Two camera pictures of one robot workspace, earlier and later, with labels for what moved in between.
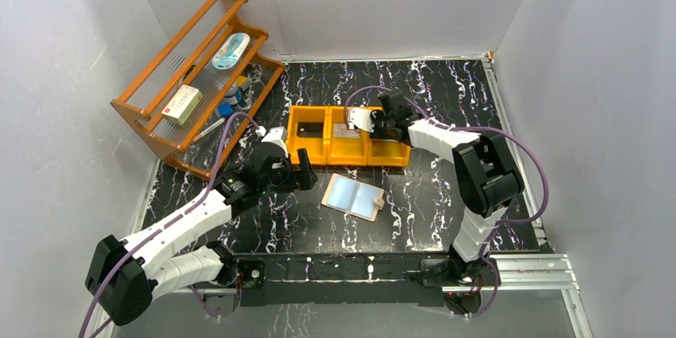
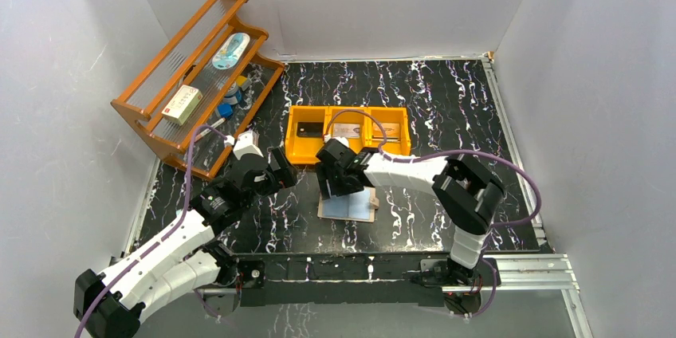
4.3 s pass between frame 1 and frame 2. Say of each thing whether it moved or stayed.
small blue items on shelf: stayed
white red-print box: stayed
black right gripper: moved
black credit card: stayed
